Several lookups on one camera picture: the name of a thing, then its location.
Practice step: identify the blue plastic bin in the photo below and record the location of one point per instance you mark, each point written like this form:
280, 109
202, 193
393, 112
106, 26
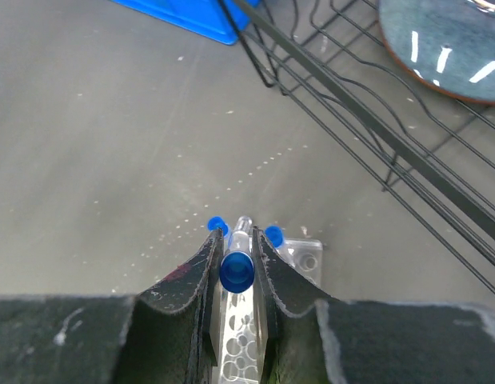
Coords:
202, 17

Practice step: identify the black wire basket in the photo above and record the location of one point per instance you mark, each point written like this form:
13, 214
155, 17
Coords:
434, 154

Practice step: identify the blue-capped test tube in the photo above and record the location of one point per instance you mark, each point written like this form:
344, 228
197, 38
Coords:
237, 269
276, 236
217, 222

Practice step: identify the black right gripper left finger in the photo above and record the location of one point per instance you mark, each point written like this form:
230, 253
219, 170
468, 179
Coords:
162, 335

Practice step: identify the clear test tube rack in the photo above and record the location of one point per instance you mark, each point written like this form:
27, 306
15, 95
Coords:
238, 346

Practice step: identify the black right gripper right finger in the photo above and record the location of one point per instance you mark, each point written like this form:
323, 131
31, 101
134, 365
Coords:
307, 336

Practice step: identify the blue-grey ceramic plate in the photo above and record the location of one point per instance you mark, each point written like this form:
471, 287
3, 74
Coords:
448, 45

